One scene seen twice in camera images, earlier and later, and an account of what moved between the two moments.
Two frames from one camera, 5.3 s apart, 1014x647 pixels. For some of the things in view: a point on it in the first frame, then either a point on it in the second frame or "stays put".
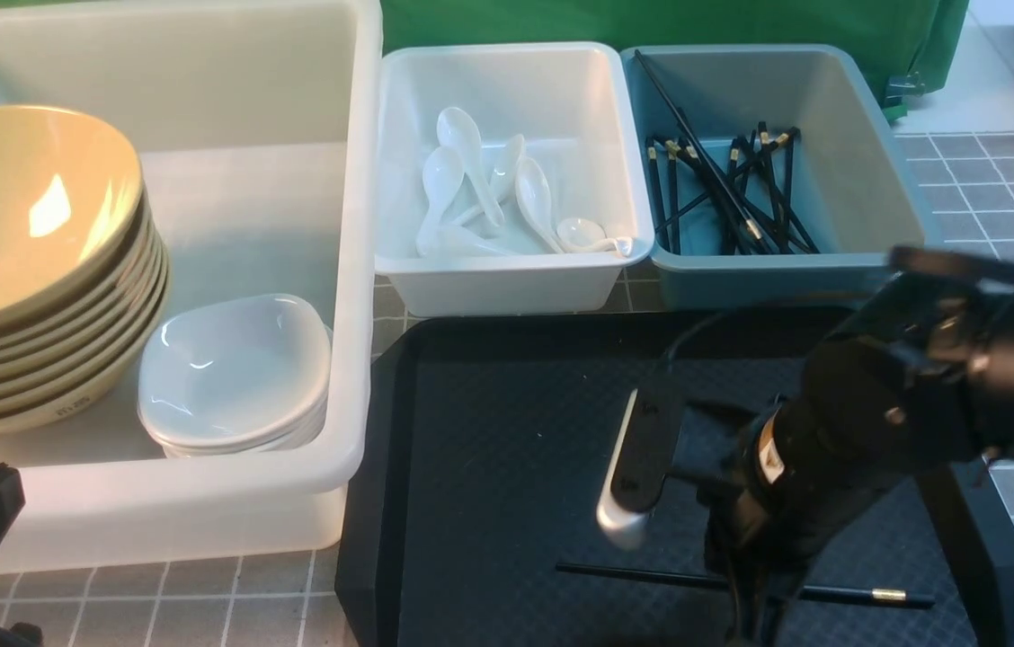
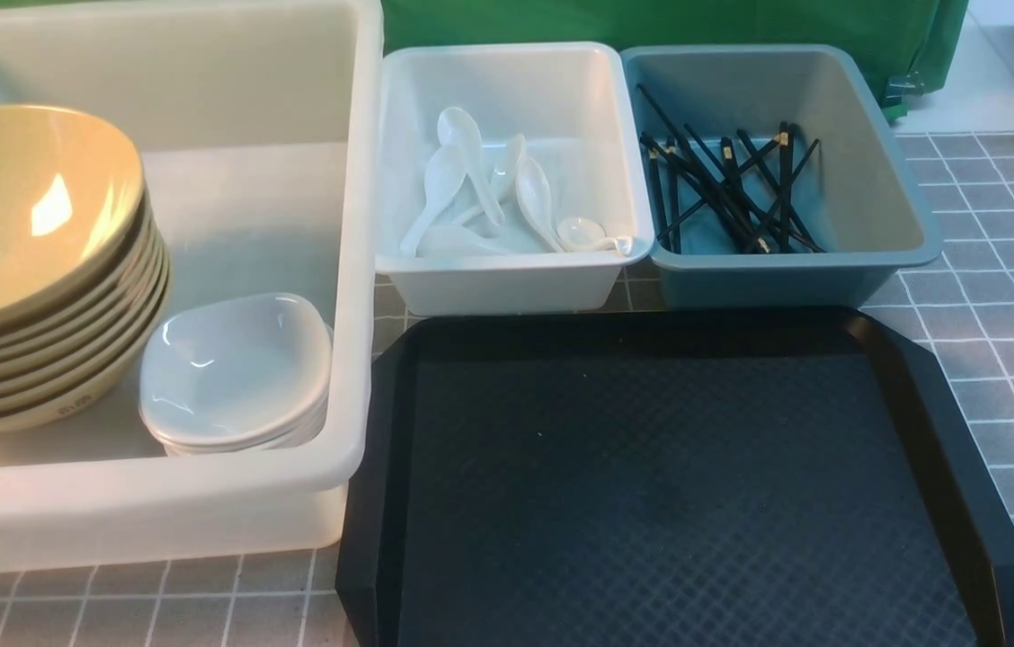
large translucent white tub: [258, 124] stays put
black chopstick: [849, 594] → [707, 191]
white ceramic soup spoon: [457, 128] stays put
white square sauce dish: [237, 368] stays put
